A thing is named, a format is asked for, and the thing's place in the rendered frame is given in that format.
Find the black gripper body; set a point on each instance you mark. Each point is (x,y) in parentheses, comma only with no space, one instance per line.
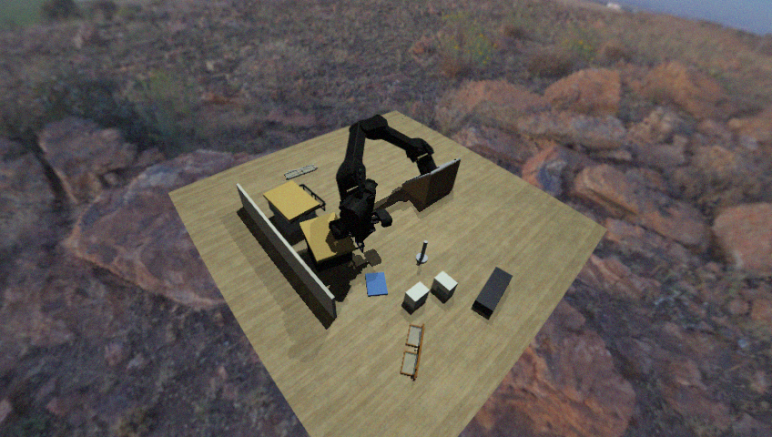
(340,230)

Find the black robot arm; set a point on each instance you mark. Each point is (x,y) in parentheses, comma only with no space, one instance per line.
(356,202)

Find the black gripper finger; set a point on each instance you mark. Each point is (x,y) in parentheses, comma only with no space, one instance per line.
(366,232)
(357,236)

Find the grey flat panel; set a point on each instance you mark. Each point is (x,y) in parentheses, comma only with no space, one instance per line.
(312,282)

